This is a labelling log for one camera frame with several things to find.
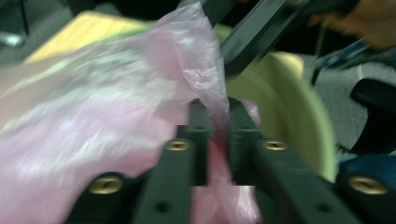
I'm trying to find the green plastic bin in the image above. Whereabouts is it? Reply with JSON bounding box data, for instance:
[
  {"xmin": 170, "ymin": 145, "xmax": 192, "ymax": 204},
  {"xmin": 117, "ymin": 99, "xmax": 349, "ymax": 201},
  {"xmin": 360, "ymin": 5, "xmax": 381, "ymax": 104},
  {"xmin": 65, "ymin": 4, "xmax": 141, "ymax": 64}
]
[{"xmin": 214, "ymin": 22, "xmax": 339, "ymax": 184}]

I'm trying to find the pink plastic bag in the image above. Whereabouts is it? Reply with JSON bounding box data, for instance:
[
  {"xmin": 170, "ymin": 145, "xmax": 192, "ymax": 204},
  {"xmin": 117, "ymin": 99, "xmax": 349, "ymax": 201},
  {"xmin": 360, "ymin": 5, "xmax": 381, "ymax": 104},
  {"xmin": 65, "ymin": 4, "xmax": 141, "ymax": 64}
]
[{"xmin": 0, "ymin": 1, "xmax": 263, "ymax": 224}]

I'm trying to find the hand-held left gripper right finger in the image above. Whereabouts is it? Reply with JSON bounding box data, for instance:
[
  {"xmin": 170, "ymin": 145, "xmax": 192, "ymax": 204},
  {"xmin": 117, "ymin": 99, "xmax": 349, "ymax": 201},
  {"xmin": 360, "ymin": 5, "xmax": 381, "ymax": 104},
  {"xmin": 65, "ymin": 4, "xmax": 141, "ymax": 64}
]
[{"xmin": 228, "ymin": 97, "xmax": 363, "ymax": 224}]

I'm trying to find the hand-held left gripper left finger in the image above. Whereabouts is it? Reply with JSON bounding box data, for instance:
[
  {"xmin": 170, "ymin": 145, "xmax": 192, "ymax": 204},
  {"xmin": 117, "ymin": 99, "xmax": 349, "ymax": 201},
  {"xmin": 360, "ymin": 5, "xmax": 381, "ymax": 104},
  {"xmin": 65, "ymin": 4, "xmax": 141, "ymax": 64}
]
[{"xmin": 130, "ymin": 98, "xmax": 217, "ymax": 224}]

